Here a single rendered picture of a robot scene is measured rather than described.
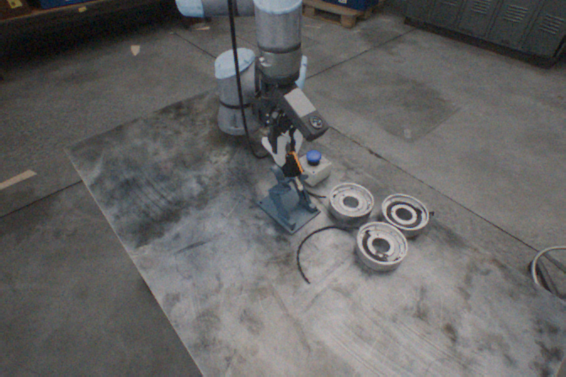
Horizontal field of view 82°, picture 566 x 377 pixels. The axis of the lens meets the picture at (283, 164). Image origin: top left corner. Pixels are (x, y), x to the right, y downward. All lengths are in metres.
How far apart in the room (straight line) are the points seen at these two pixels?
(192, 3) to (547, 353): 0.88
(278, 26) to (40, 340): 1.59
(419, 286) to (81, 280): 1.52
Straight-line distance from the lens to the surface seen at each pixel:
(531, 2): 3.91
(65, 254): 2.01
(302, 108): 0.58
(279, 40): 0.55
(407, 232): 0.80
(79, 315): 1.78
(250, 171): 0.92
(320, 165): 0.87
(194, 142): 1.05
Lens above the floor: 1.44
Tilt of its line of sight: 43 degrees down
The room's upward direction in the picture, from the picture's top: straight up
